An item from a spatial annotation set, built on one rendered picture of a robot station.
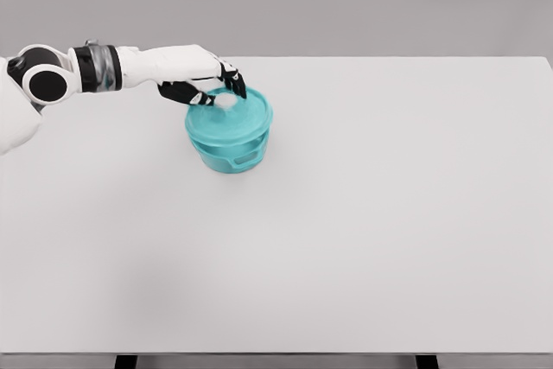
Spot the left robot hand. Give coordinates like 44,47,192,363
153,43,248,107

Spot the teal pot lid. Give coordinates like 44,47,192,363
184,86,274,144

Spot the teal pot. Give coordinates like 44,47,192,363
187,127,272,174

